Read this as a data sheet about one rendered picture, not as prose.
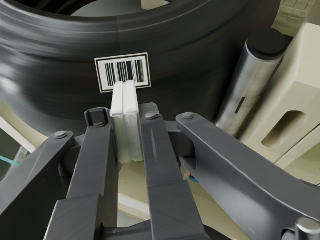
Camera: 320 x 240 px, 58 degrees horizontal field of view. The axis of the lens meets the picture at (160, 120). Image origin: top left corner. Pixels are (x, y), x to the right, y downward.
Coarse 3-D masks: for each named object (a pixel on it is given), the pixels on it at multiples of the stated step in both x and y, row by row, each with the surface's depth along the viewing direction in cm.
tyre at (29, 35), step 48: (0, 0) 35; (48, 0) 72; (192, 0) 35; (240, 0) 36; (0, 48) 34; (48, 48) 33; (96, 48) 33; (144, 48) 33; (192, 48) 34; (240, 48) 38; (0, 96) 43; (48, 96) 35; (96, 96) 35; (144, 96) 35; (192, 96) 39
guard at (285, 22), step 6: (300, 0) 77; (306, 6) 79; (276, 18) 85; (282, 18) 85; (294, 18) 83; (276, 24) 86; (282, 24) 85; (288, 24) 84; (294, 24) 84; (300, 24) 84
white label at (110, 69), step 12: (96, 60) 32; (108, 60) 33; (120, 60) 33; (132, 60) 33; (144, 60) 33; (108, 72) 33; (120, 72) 33; (132, 72) 33; (144, 72) 34; (108, 84) 34; (144, 84) 34
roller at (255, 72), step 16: (256, 32) 33; (272, 32) 33; (256, 48) 32; (272, 48) 32; (240, 64) 36; (256, 64) 33; (272, 64) 33; (240, 80) 37; (256, 80) 36; (224, 96) 45; (240, 96) 40; (256, 96) 40; (224, 112) 46; (240, 112) 44; (224, 128) 50
